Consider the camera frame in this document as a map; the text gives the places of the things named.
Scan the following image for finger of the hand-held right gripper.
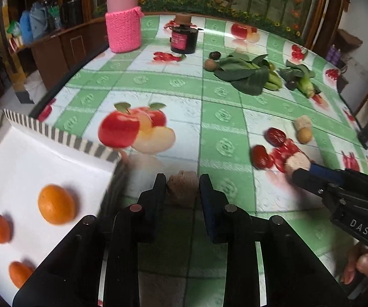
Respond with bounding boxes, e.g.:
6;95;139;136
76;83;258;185
292;167;330;196
309;162;345;182

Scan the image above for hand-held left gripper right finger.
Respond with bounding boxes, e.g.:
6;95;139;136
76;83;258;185
188;173;353;307

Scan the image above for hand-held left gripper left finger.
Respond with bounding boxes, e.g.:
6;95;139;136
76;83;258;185
12;173;169;307

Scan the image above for white box with striped rim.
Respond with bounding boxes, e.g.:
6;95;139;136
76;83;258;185
0;108;122;307

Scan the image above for person's right hand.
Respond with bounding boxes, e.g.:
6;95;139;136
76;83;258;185
343;245;368;285

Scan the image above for yellow potato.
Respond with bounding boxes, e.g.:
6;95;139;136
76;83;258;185
297;127;313;144

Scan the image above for red jujube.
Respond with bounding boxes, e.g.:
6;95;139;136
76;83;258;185
251;145;270;170
264;127;287;146

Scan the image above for corn cob with husk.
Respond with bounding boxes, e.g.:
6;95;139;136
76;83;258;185
298;76;320;98

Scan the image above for green cucumbers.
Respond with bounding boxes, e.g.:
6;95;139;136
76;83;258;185
263;68;284;91

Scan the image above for leafy green vegetable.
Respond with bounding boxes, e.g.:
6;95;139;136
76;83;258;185
278;59;316;82

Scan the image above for large green leaves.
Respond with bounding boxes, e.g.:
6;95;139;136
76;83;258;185
214;54;269;96

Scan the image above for dark jar with cork lid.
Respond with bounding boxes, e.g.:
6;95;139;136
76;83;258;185
170;13;204;54

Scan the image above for wooden cabinet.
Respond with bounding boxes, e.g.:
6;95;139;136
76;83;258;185
0;0;111;96

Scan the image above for pink bottle with knitted sleeve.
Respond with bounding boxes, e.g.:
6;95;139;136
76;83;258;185
105;0;145;53

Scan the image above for black kettle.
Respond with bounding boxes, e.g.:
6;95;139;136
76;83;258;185
59;0;85;28

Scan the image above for grey-blue jug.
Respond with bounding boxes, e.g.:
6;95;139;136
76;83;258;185
30;1;49;39

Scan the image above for blue plastic bottle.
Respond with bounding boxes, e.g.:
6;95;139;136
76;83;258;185
19;10;33;44

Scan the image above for wooden wall shelf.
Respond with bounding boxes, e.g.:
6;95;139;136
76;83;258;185
335;28;364;50

